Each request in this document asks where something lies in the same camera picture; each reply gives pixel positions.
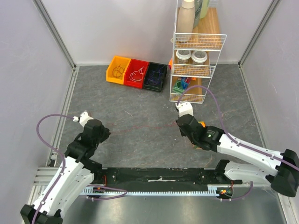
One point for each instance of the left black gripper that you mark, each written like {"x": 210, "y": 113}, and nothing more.
{"x": 105, "y": 134}

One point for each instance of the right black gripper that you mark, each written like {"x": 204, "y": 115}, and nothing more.
{"x": 183, "y": 129}

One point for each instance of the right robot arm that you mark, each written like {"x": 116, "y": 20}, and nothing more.
{"x": 280, "y": 169}

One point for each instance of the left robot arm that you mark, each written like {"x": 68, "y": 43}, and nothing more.
{"x": 76, "y": 171}

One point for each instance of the orange green sponge pack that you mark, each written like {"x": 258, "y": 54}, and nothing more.
{"x": 204, "y": 125}

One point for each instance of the blue red packet on shelf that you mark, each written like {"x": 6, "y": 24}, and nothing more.
{"x": 187, "y": 80}

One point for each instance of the yellow storage bin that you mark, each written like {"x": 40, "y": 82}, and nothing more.
{"x": 117, "y": 70}

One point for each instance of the black storage bin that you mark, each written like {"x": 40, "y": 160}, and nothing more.
{"x": 155, "y": 76}

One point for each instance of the red storage bin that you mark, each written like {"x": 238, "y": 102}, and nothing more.
{"x": 135, "y": 73}

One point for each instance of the left paper cup with lid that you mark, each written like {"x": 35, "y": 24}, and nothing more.
{"x": 183, "y": 56}

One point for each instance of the beige bottle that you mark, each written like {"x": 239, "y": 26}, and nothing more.
{"x": 185, "y": 21}

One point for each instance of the light green bottle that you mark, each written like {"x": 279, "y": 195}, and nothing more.
{"x": 204, "y": 8}

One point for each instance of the grey-green bottle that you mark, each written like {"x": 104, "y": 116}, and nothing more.
{"x": 198, "y": 7}

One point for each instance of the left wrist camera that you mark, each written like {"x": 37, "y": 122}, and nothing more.
{"x": 82, "y": 119}

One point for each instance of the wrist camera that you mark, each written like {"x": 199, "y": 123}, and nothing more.
{"x": 184, "y": 108}
{"x": 82, "y": 119}

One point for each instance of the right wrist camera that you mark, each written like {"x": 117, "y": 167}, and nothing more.
{"x": 184, "y": 108}

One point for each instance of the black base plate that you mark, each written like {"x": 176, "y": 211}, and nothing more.
{"x": 161, "y": 179}

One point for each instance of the slotted cable duct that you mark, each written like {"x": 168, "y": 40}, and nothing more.
{"x": 211, "y": 191}

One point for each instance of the white wire shelf rack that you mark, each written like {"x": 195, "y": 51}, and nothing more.
{"x": 205, "y": 37}

